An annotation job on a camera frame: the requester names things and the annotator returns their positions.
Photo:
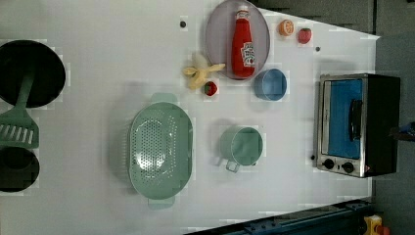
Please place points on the large black cylinder cup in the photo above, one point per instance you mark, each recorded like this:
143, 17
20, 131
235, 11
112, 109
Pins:
49, 75

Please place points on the small red strawberry toy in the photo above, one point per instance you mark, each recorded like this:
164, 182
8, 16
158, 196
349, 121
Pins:
210, 88

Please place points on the blue metal frame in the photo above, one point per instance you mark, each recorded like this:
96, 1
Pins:
338, 219

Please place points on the grey oval plate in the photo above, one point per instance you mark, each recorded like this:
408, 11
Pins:
220, 30

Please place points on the small black cylinder cup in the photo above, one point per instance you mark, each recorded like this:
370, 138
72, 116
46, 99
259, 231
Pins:
19, 169

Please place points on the orange slice toy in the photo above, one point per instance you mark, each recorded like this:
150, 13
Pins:
286, 27

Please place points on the green spatula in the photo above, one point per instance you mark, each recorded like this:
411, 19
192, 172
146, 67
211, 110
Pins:
17, 127

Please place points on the yellow red clamp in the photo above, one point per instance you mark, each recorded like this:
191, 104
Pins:
375, 226

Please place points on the peeled toy banana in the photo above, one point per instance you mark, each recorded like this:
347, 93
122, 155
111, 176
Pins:
198, 73

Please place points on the blue bowl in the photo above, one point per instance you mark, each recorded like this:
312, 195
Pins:
270, 85

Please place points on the green colander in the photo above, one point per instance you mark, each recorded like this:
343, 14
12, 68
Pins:
160, 151

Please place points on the black oven door handle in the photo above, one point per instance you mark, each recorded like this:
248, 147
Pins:
354, 119

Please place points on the large red strawberry toy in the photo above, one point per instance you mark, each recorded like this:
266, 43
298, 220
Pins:
304, 35

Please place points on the red ketchup bottle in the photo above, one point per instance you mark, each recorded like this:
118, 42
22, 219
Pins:
242, 53

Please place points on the green mug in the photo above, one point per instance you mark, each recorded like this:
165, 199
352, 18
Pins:
240, 146

